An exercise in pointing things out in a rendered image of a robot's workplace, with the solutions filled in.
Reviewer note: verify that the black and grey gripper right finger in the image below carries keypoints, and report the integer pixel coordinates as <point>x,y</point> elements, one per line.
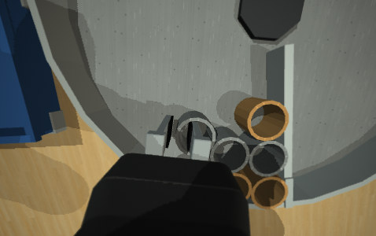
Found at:
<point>198,145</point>

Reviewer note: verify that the bronze bushing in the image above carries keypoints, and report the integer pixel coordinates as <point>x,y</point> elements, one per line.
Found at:
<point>273,124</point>
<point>267,192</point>
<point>244,183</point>

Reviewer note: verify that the grey metal sleeve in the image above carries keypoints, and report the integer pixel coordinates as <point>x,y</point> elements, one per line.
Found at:
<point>181,140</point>
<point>237,157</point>
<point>270,161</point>

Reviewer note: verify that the grey round turntable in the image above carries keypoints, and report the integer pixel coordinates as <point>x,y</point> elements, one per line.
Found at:
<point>126,64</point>

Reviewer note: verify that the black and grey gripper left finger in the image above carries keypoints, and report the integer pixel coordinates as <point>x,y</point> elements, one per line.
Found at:
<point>157,141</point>

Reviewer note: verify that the blue square tray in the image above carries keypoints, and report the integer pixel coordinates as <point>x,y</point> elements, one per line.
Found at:
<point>25,73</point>

